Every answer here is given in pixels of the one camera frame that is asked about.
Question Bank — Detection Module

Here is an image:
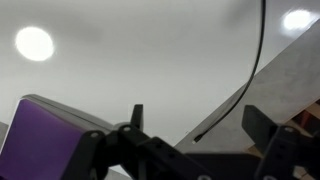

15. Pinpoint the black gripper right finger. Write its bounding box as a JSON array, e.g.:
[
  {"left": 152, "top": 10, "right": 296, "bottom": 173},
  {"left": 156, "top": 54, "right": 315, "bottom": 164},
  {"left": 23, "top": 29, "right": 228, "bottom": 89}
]
[{"left": 241, "top": 105, "right": 320, "bottom": 180}]

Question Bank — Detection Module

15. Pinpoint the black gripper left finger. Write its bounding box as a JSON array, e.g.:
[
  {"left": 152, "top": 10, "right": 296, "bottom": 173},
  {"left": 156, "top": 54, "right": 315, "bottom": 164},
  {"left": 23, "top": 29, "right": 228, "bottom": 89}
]
[{"left": 61, "top": 104, "right": 214, "bottom": 180}]

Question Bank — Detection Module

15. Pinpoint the white whiteboard mat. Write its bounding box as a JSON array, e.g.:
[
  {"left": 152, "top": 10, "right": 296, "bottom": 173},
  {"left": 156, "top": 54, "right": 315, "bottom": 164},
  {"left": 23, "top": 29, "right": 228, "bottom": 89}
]
[{"left": 0, "top": 0, "right": 320, "bottom": 178}]

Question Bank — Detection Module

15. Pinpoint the purple notebook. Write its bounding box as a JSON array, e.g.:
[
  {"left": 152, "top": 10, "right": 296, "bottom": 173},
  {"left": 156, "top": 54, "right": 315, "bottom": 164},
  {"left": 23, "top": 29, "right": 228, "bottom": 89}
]
[{"left": 0, "top": 94, "right": 112, "bottom": 180}]

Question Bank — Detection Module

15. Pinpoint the black charger cable white adapter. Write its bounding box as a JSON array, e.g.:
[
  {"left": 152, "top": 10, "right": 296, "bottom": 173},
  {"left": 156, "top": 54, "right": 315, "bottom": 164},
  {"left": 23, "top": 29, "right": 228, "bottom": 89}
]
[{"left": 191, "top": 0, "right": 267, "bottom": 144}]

